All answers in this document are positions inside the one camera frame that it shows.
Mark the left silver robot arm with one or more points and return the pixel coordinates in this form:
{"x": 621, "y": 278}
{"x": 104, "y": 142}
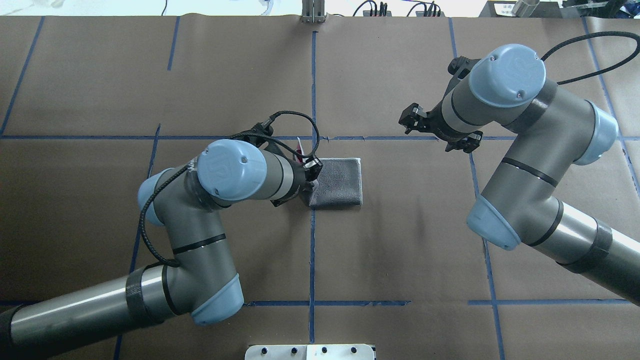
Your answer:
{"x": 180, "y": 224}

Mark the pink and grey towel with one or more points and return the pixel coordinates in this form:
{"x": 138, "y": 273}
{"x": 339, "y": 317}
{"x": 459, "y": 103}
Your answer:
{"x": 338, "y": 185}

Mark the aluminium frame post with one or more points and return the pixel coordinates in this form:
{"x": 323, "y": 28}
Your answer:
{"x": 313, "y": 11}

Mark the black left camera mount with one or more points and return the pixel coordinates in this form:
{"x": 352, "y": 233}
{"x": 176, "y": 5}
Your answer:
{"x": 257, "y": 136}

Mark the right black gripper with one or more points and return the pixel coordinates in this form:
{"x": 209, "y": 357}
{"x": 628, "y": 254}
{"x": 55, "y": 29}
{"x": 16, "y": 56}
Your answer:
{"x": 438, "y": 125}

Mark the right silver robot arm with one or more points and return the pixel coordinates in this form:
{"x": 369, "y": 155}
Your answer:
{"x": 554, "y": 129}

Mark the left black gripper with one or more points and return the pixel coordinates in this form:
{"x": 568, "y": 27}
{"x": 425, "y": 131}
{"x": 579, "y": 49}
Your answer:
{"x": 299, "y": 181}

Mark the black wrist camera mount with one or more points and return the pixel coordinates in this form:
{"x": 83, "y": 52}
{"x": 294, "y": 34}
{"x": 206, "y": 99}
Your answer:
{"x": 460, "y": 67}

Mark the white mounting post with base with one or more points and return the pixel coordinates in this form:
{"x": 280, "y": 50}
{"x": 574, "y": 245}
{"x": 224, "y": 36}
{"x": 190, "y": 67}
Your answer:
{"x": 335, "y": 351}

